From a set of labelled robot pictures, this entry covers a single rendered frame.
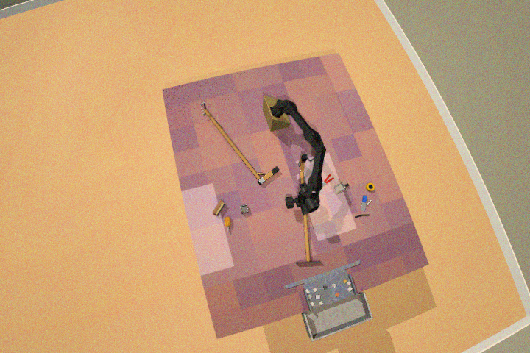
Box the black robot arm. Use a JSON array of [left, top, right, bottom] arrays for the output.
[[270, 100, 326, 215]]

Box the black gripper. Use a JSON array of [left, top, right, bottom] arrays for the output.
[[285, 192, 320, 209]]

